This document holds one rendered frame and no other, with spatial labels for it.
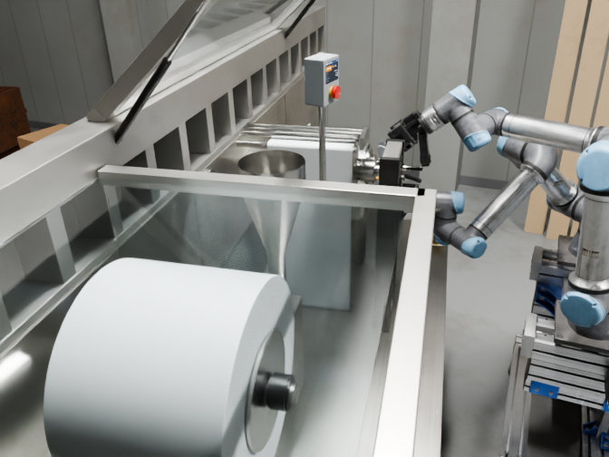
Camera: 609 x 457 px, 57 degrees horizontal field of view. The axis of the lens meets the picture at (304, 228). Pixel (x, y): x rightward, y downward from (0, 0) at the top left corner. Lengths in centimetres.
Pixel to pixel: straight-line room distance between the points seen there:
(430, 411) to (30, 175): 105
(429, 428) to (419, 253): 80
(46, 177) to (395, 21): 409
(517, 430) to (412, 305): 186
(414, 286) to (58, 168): 57
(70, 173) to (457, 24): 373
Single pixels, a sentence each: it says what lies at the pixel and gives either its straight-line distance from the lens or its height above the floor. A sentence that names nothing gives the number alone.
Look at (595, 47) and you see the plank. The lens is 413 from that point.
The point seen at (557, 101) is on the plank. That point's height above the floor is 92.
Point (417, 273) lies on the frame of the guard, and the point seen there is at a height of 160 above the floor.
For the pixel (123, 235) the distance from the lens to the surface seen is 79.
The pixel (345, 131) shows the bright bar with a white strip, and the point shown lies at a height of 146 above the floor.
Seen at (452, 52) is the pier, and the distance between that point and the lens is 444.
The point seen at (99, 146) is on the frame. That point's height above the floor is 163.
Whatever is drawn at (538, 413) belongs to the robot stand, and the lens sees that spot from 255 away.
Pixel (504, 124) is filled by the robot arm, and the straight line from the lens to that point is 184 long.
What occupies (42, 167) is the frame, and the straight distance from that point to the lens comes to 90.
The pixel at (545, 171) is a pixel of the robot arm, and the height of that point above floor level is 124.
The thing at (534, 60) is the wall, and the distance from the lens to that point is 467.
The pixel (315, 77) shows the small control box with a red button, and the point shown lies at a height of 167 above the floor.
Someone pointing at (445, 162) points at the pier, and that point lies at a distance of 467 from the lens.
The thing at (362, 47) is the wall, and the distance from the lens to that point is 488.
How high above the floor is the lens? 194
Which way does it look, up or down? 28 degrees down
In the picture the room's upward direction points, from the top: 1 degrees counter-clockwise
